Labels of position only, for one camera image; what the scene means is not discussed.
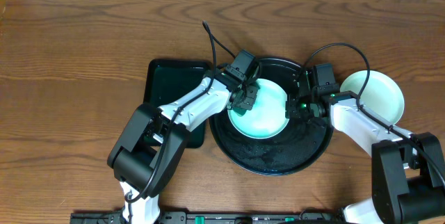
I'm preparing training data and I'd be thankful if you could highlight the green sponge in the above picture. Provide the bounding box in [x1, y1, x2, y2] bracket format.
[233, 108, 248, 116]

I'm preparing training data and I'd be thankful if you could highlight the light green plate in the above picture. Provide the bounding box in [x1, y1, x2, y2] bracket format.
[228, 79, 289, 139]
[340, 70, 405, 125]

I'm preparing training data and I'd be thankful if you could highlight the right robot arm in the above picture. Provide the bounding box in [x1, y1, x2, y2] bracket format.
[285, 92, 444, 224]

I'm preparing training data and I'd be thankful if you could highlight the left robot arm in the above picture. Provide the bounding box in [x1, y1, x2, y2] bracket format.
[107, 72, 258, 223]

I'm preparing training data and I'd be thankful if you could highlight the round black tray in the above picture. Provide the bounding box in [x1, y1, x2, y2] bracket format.
[208, 56, 334, 176]

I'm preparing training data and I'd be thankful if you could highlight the black rectangular tray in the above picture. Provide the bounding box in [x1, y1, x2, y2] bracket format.
[143, 58, 211, 149]

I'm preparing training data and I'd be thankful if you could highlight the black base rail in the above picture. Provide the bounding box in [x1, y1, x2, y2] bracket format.
[70, 211, 346, 224]

